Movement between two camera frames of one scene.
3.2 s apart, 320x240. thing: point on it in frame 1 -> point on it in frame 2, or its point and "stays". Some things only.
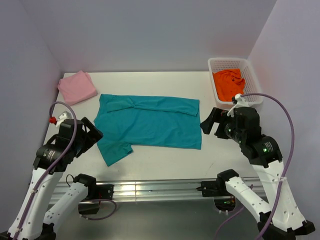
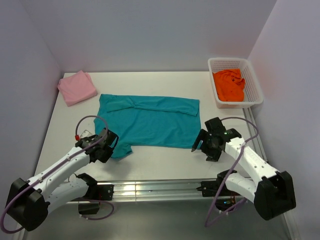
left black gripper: [91, 139] -> [109, 152]
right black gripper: [215, 115] -> [213, 155]
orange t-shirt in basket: [228, 83] stays
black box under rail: [88, 208] stays
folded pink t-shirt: [77, 87] stays
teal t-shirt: [123, 121] stays
